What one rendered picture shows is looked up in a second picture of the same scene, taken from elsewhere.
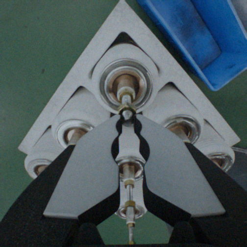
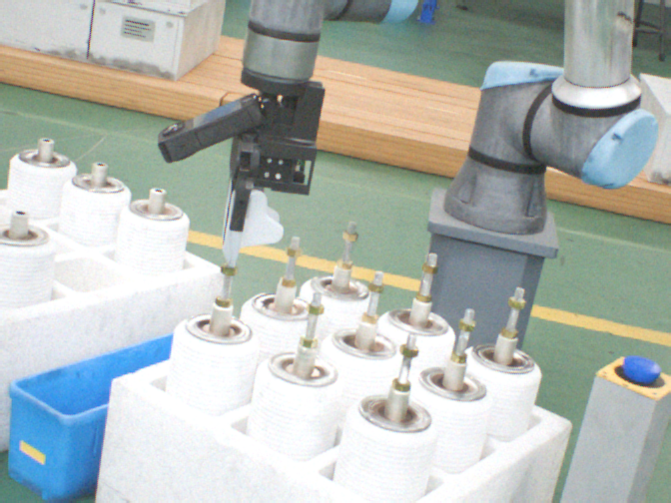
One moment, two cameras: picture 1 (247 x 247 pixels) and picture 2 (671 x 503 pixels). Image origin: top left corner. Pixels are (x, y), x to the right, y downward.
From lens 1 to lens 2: 1.32 m
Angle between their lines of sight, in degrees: 68
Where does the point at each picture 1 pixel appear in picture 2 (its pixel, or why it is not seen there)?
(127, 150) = (325, 345)
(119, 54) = (181, 329)
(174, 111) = (248, 309)
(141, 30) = (149, 370)
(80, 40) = not seen: outside the picture
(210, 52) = not seen: hidden behind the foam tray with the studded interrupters
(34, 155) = (354, 418)
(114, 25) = (142, 386)
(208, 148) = (308, 294)
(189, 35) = not seen: hidden behind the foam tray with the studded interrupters
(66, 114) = (263, 374)
